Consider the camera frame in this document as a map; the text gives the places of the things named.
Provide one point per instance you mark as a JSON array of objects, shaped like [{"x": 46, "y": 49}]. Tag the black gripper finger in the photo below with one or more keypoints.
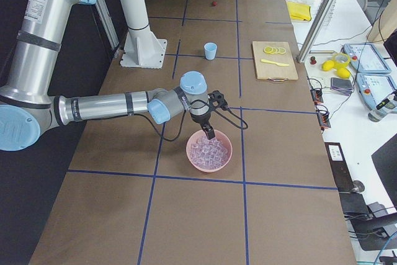
[{"x": 209, "y": 131}]

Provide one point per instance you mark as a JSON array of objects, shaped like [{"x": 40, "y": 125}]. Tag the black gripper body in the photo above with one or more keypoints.
[{"x": 201, "y": 120}]

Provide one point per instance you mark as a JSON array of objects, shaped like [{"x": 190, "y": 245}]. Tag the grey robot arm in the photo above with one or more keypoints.
[{"x": 27, "y": 111}]

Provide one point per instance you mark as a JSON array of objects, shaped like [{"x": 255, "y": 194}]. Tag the pink bowl of ice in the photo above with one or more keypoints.
[{"x": 209, "y": 155}]

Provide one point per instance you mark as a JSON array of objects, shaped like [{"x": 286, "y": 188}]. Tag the light blue plastic cup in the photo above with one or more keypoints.
[{"x": 210, "y": 49}]

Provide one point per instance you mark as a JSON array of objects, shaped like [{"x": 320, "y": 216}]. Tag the spare strawberries on tray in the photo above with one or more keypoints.
[{"x": 313, "y": 60}]

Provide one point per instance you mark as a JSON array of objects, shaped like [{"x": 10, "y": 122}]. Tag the bamboo cutting board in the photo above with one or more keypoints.
[{"x": 271, "y": 72}]

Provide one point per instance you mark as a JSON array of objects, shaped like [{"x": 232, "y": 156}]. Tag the pale yellow plastic knife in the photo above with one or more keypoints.
[{"x": 274, "y": 63}]

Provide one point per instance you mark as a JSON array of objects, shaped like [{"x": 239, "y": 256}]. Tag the whole yellow lemon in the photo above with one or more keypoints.
[
  {"x": 328, "y": 65},
  {"x": 343, "y": 73}
]

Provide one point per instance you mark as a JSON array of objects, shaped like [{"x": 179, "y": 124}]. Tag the dark purple wallet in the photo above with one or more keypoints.
[{"x": 344, "y": 86}]

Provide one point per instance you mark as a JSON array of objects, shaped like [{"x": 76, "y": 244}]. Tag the yellow tape roll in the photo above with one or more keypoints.
[{"x": 341, "y": 60}]

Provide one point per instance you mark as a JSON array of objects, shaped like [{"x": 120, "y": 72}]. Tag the yellow cloth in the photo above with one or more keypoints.
[{"x": 299, "y": 11}]

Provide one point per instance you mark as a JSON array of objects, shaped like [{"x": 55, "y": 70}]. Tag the lower teach pendant tablet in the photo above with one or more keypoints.
[{"x": 374, "y": 87}]

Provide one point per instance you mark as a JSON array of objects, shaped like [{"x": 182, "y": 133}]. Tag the teach pendant tablet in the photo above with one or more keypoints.
[
  {"x": 374, "y": 87},
  {"x": 365, "y": 58}
]

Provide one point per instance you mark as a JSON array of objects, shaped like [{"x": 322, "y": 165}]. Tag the upper teach pendant tablet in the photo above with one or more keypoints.
[{"x": 365, "y": 58}]

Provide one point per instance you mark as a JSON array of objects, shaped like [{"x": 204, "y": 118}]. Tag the black computer monitor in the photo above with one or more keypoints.
[{"x": 385, "y": 162}]

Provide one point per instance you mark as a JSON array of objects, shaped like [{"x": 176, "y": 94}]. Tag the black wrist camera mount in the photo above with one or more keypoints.
[{"x": 216, "y": 100}]

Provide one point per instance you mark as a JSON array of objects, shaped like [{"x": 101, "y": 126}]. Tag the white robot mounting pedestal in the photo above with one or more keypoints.
[{"x": 142, "y": 49}]

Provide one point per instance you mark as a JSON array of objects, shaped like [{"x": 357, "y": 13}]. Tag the aluminium frame post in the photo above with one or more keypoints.
[{"x": 315, "y": 29}]

